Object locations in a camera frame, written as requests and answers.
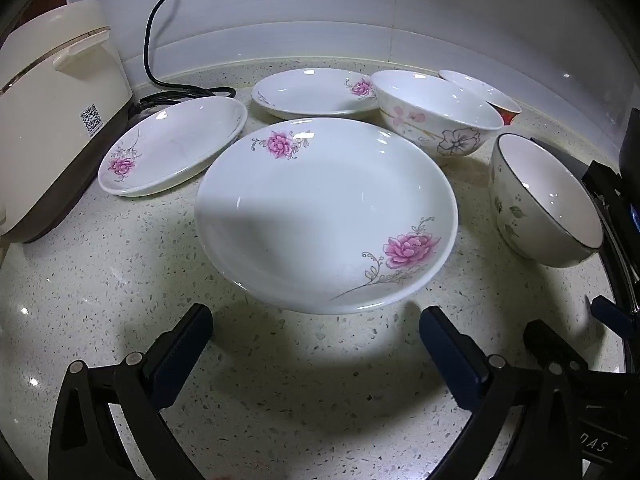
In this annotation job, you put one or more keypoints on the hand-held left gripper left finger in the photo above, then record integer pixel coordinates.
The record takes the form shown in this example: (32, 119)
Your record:
(180, 360)

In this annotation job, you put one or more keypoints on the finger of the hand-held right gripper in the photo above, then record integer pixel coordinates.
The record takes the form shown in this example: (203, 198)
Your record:
(550, 340)
(612, 316)

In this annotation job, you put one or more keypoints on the cream rice cooker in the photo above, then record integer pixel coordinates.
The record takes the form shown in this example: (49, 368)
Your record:
(50, 110)

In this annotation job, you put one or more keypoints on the white bowl outlined flowers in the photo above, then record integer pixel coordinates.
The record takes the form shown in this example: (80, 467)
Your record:
(430, 130)

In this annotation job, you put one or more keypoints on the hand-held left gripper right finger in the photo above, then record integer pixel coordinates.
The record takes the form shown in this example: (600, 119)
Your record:
(450, 360)

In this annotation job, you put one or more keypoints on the white bowl dark rim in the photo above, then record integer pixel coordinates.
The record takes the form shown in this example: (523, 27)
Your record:
(540, 195)

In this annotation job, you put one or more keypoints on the black gas stove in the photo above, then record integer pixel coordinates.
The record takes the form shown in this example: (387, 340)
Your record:
(607, 185)

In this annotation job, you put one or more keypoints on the white bowl red base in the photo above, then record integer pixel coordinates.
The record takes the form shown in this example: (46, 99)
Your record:
(475, 87)

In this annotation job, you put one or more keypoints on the white plate pink flowers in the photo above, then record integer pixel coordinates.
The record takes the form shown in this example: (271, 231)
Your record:
(305, 92)
(310, 210)
(175, 145)

